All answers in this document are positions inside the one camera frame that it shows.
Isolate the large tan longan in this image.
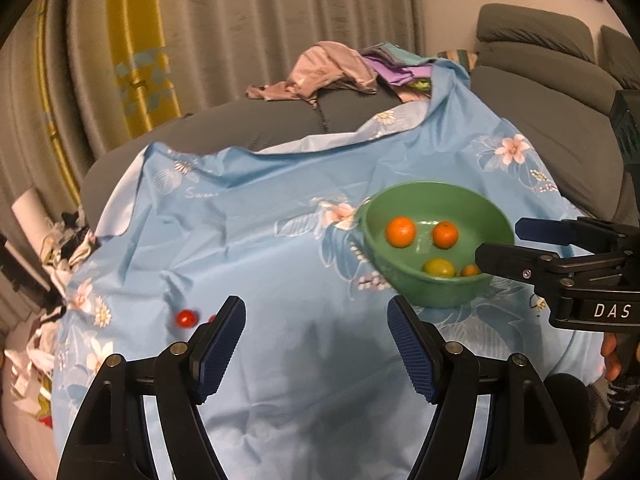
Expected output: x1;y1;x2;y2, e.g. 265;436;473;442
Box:
460;264;482;278

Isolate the orange mandarin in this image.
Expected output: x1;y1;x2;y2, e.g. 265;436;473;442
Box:
432;221;459;249
385;217;416;248

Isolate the yellow-green round fruit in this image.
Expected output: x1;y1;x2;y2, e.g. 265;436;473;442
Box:
422;258;457;278

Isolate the green plastic bowl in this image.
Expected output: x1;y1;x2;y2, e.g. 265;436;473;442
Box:
357;181;514;308

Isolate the person right hand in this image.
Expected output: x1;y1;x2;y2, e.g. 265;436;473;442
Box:
601;333;622;382

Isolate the cluttered side pile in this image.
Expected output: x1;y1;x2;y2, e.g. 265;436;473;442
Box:
1;209;98;427

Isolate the grey sofa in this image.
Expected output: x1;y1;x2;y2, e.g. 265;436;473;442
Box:
79;1;640;231

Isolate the blue floral cloth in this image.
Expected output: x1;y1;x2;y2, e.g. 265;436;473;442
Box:
52;62;582;479

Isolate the purple clothing pile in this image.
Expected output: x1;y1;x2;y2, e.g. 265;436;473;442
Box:
359;42;433;103

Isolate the white paper roll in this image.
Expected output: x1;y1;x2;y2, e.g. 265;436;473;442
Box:
11;188;53;252

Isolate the pink crumpled clothing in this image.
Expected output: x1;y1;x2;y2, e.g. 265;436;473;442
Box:
245;41;378;106

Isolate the yellow patterned curtain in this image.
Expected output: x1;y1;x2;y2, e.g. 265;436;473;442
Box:
105;0;181;138

